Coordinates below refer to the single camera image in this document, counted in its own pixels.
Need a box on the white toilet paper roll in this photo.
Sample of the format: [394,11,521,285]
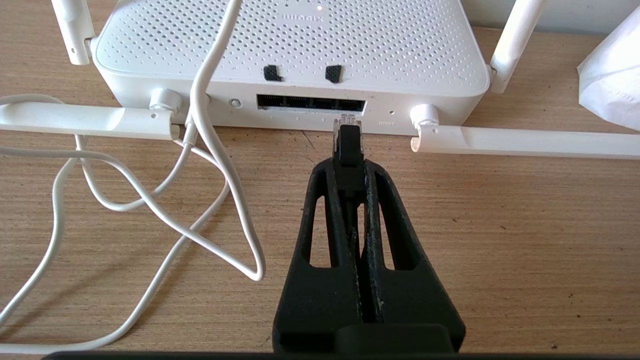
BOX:
[577,5,640,132]

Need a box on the black ethernet cable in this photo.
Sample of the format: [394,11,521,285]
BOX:
[332,114,366,251]

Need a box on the thin white adapter cable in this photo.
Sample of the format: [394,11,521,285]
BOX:
[0,0,266,355]

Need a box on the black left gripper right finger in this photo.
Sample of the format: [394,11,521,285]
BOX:
[357,160,467,353]

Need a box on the white router with antennas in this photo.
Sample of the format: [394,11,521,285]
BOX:
[0,0,640,161]

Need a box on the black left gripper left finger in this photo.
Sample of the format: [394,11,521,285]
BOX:
[272,159,363,353]

